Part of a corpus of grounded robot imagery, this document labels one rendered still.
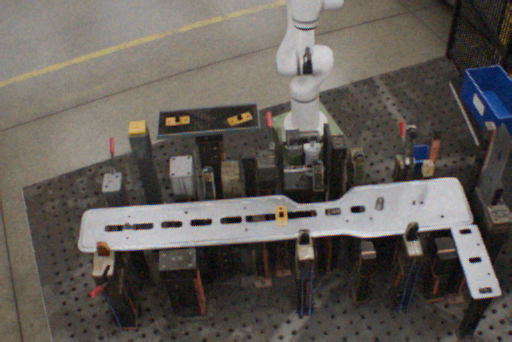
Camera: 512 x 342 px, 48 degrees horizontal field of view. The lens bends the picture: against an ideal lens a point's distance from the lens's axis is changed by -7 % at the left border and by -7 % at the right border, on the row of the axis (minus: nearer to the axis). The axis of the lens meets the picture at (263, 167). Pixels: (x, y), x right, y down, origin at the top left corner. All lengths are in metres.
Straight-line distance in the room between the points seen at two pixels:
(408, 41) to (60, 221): 3.02
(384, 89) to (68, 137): 2.09
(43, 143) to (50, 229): 1.56
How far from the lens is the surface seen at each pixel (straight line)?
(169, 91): 4.24
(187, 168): 2.13
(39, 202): 2.76
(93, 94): 4.38
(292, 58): 2.39
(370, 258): 2.02
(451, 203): 2.20
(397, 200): 2.17
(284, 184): 2.20
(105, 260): 2.00
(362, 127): 2.86
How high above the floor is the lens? 2.63
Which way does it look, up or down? 46 degrees down
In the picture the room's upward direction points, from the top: 3 degrees counter-clockwise
